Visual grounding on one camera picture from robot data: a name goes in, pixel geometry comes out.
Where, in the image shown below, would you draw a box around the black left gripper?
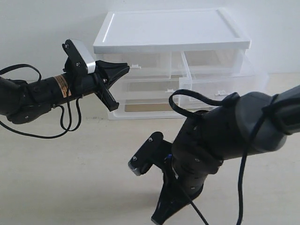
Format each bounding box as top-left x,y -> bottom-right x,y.
62,60 -> 129,111

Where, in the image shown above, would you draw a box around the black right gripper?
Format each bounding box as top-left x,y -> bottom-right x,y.
151,140 -> 209,224

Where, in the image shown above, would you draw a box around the keys with blue fob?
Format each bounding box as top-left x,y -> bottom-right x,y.
164,154 -> 173,164

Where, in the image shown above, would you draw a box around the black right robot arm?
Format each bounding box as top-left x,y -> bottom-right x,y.
151,87 -> 300,225

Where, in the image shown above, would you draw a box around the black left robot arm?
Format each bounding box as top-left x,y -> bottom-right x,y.
0,60 -> 129,124

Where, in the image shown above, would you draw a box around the clear wide middle drawer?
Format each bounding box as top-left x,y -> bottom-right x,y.
110,76 -> 180,100

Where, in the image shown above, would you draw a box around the white plastic drawer cabinet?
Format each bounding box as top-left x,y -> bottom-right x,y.
93,7 -> 252,121

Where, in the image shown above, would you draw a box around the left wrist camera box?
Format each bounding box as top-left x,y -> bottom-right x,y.
62,39 -> 96,76

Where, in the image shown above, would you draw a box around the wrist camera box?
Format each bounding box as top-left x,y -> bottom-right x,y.
128,131 -> 164,176
62,39 -> 96,76

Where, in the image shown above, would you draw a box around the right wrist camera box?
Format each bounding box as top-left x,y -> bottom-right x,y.
128,131 -> 164,176

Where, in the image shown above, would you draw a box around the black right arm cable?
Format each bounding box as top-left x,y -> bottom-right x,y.
168,89 -> 282,225

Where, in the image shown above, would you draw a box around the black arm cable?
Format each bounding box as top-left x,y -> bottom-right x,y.
168,89 -> 282,225
0,63 -> 83,139

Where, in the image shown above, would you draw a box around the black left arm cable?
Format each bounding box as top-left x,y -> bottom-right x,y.
0,63 -> 83,139

